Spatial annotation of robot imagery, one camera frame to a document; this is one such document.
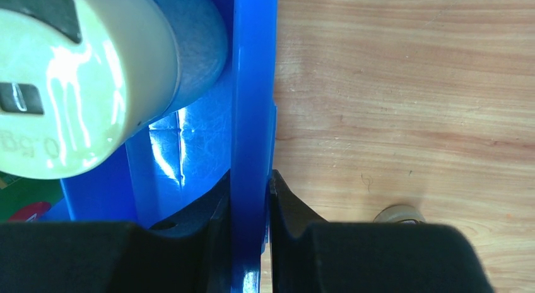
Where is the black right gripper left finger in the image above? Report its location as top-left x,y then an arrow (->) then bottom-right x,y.
1,174 -> 232,292

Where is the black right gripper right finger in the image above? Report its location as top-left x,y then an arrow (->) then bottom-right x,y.
269,170 -> 493,292

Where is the blue plastic divided bin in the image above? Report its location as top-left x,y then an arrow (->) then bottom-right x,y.
44,0 -> 277,292

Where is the jar with pale yellow lid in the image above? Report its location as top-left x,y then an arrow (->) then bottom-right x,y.
1,0 -> 228,179

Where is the small black pepper shaker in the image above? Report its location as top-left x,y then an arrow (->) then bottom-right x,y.
373,205 -> 426,224

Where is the green label sauce bottle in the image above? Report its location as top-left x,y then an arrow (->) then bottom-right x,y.
1,172 -> 63,222

